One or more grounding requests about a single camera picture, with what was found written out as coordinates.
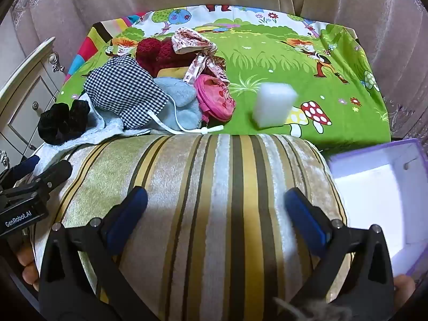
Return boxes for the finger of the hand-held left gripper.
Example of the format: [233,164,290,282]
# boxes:
[0,155,41,184]
[17,160,73,192]

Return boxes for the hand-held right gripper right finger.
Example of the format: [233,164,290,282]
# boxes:
[284,187,397,321]

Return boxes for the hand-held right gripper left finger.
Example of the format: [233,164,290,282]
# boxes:
[38,186,158,321]

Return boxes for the purple cardboard box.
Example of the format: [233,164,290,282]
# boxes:
[327,139,428,281]

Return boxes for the light blue plush pouch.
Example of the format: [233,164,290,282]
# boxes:
[154,77,210,134]

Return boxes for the white floral print cloth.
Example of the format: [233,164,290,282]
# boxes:
[171,27,228,83]

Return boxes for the person's left hand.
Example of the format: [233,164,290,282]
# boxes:
[16,243,41,292]

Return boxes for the white carved cabinet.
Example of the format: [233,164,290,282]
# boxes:
[0,37,66,175]

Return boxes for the light blue towel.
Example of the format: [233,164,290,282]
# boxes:
[33,94,125,175]

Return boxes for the striped velvet cushion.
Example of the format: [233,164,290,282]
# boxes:
[32,134,352,321]

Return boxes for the white sponge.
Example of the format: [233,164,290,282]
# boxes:
[251,82,299,129]

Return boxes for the pink round pouch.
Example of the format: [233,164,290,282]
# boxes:
[196,75,236,124]

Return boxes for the dark red knitted hat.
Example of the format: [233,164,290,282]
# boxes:
[135,38,188,78]

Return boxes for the cartoon printed blanket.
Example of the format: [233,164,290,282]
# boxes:
[55,5,392,145]

